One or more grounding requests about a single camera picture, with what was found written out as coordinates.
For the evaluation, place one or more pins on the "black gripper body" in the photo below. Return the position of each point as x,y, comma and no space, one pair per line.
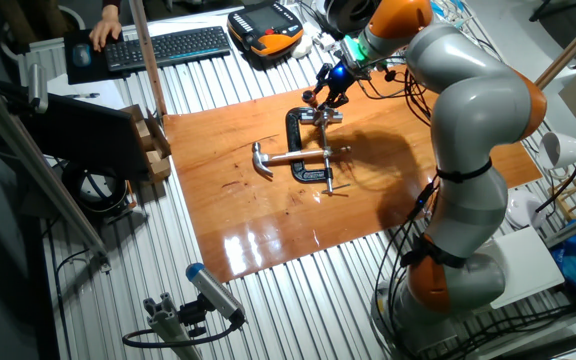
342,79

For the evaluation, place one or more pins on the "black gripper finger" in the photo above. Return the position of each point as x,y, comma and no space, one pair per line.
335,100
323,77

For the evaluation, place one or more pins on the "black C-clamp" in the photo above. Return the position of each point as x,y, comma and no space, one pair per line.
294,145

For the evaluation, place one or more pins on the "dark red sleeved forearm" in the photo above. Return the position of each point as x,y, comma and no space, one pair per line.
109,3

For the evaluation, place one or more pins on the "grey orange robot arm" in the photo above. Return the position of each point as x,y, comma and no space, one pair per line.
478,115

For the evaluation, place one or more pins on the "person's bare hand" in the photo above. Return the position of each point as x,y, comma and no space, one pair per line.
105,27

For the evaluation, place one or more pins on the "white plug adapter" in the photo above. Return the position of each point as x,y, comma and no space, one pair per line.
325,42

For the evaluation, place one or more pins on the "white rounded lump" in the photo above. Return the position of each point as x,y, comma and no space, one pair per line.
302,47

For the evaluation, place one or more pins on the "white tape wrap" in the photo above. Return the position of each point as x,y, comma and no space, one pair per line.
326,151

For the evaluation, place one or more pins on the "black filament spool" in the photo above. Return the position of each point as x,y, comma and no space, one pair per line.
348,17

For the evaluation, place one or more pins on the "black orange teach pendant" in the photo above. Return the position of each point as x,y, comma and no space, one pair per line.
268,20

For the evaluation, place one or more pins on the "glossy orange wooden board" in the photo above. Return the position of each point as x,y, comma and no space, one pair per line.
248,225

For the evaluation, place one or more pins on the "black keyboard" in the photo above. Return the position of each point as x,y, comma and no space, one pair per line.
168,47

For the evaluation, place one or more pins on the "brown cardboard box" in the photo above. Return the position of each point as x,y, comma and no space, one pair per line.
160,137

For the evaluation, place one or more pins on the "wooden block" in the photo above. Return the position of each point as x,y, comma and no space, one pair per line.
144,135
159,167

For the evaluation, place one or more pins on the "black office chair base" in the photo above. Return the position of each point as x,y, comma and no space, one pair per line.
553,7

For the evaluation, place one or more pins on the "white paper sheet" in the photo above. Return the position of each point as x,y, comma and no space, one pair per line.
93,102

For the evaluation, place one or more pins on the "dark computer mouse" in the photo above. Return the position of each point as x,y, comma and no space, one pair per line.
82,54

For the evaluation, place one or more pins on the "black monitor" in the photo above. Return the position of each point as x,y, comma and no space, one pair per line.
83,135

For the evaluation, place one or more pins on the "black mouse pad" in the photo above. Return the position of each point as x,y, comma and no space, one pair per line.
75,75

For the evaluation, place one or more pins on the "white flat box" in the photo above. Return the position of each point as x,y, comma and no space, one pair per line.
528,270

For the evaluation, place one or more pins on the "short aluminium profile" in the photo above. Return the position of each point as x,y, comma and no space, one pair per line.
168,325

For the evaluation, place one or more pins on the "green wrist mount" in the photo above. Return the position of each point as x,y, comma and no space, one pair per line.
355,50

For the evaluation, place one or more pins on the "wooden frame post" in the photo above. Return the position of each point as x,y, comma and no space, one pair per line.
570,47
145,50

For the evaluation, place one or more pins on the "grey camera with blue cap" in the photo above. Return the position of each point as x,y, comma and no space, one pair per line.
213,290

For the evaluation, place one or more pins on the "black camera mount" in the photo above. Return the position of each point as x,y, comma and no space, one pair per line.
193,315

